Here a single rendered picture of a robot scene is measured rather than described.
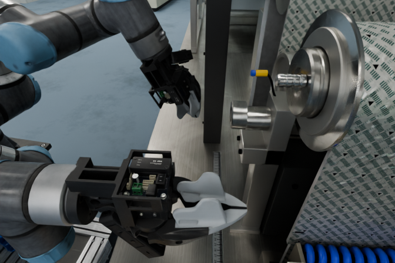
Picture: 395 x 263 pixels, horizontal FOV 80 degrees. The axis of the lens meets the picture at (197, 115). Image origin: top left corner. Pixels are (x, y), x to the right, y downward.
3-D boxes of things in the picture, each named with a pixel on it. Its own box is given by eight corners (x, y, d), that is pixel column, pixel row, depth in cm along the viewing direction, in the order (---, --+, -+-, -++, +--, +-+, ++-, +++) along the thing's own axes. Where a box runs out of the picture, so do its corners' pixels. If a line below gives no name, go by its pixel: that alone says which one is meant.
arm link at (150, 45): (136, 30, 51) (167, 17, 47) (147, 48, 54) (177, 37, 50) (120, 47, 46) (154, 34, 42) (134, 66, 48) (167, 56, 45)
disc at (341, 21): (284, 102, 36) (313, -5, 27) (287, 103, 36) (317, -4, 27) (318, 181, 24) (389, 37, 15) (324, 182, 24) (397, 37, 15)
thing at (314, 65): (287, 54, 29) (314, 39, 22) (304, 54, 29) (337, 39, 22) (284, 114, 30) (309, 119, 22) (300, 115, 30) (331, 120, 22)
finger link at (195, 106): (193, 130, 59) (176, 103, 54) (197, 113, 64) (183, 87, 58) (203, 128, 58) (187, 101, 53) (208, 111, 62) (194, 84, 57)
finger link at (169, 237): (208, 242, 26) (131, 237, 27) (207, 248, 27) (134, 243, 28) (209, 204, 30) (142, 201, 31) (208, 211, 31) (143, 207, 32)
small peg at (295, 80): (275, 74, 24) (278, 72, 23) (302, 74, 24) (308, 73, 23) (274, 87, 24) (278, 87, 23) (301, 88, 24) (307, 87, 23)
